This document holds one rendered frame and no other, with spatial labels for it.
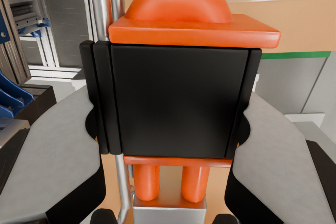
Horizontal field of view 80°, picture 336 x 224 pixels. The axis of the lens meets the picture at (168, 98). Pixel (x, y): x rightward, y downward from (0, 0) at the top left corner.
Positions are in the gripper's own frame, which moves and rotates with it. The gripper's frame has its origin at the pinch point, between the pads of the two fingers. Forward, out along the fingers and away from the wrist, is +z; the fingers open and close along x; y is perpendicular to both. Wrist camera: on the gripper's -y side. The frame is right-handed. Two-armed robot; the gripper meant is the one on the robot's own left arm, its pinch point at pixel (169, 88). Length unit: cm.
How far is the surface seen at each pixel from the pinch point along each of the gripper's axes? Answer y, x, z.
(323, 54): 33, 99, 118
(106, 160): 32.4, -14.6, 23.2
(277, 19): 5, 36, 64
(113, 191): 44, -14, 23
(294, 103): 70, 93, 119
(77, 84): 30, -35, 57
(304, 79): 51, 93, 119
